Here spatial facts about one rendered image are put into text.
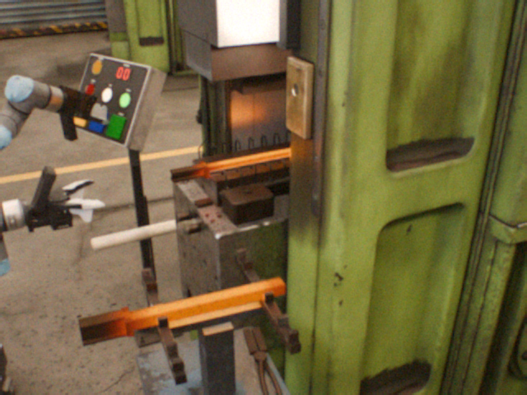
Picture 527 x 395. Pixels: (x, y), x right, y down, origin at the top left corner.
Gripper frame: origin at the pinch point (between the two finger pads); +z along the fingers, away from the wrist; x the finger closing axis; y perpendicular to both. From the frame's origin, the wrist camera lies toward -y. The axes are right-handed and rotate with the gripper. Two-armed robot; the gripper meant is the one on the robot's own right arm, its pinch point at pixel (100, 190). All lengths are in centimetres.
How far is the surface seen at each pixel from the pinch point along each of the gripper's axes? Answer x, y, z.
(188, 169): 1.0, -1.3, 24.6
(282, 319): 66, 1, 20
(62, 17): -790, 75, 86
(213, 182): 5.4, 1.8, 30.3
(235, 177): 7.2, 0.8, 36.0
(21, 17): -795, 71, 26
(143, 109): -40.6, -6.8, 23.5
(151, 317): 56, 1, -2
